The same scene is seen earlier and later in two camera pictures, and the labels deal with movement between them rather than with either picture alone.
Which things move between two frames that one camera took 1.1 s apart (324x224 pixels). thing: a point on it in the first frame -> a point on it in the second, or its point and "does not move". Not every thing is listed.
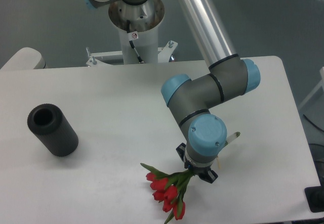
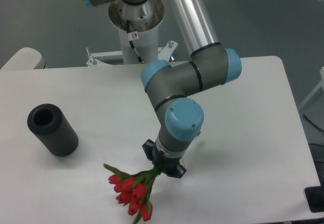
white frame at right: [320, 84] does not move
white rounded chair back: [27, 58] does not move
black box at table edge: [315, 197] does not move
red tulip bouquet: [170, 188] -> [133, 190]
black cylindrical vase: [48, 122] does not move
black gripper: [201, 172] -> [168, 164]
